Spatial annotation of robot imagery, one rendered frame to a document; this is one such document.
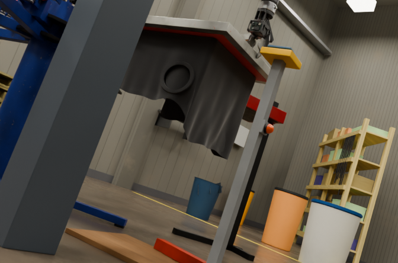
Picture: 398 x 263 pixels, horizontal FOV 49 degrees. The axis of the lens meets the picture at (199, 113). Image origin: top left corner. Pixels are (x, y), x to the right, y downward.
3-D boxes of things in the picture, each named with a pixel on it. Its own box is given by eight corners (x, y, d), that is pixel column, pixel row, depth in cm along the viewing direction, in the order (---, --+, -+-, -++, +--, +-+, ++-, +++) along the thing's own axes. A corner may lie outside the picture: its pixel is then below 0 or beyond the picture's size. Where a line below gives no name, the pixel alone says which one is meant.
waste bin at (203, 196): (219, 224, 611) (231, 186, 620) (205, 221, 576) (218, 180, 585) (192, 214, 637) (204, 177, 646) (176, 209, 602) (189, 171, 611)
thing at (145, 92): (192, 124, 183) (220, 45, 189) (182, 118, 176) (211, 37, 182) (115, 105, 209) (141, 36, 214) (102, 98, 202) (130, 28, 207)
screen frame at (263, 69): (278, 86, 218) (280, 79, 219) (226, 31, 170) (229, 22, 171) (157, 66, 262) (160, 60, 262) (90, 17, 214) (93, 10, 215)
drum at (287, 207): (269, 243, 600) (285, 192, 612) (298, 255, 568) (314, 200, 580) (251, 237, 568) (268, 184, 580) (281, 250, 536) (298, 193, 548)
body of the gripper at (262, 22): (245, 31, 193) (254, 6, 195) (253, 40, 200) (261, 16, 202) (260, 32, 189) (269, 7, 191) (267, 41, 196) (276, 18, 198)
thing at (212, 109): (230, 162, 210) (257, 79, 217) (180, 135, 174) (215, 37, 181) (224, 160, 212) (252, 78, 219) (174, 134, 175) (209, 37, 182)
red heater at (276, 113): (248, 124, 370) (253, 111, 372) (282, 125, 329) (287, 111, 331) (187, 96, 344) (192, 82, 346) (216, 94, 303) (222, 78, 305)
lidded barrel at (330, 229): (354, 281, 464) (371, 218, 475) (330, 275, 426) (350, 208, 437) (308, 262, 503) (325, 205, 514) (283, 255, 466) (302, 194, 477)
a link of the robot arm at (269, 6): (264, 8, 203) (280, 9, 199) (261, 17, 202) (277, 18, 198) (258, -1, 197) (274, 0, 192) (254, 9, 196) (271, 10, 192)
